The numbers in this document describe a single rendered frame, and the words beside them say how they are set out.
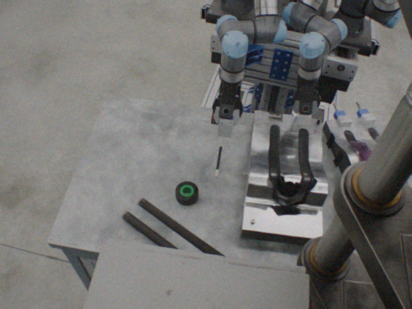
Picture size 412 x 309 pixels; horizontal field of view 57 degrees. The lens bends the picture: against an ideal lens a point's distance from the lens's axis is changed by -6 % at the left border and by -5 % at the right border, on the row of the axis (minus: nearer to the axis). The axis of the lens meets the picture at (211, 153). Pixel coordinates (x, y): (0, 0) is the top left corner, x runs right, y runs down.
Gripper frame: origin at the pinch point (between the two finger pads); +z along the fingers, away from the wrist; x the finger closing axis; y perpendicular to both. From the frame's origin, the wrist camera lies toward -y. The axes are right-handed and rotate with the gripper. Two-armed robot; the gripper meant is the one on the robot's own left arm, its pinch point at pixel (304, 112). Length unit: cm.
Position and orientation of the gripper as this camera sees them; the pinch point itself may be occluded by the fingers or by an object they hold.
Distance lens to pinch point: 153.6
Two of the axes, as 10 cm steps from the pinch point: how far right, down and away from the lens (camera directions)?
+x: -9.8, -0.6, 1.6
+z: 1.1, 5.1, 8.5
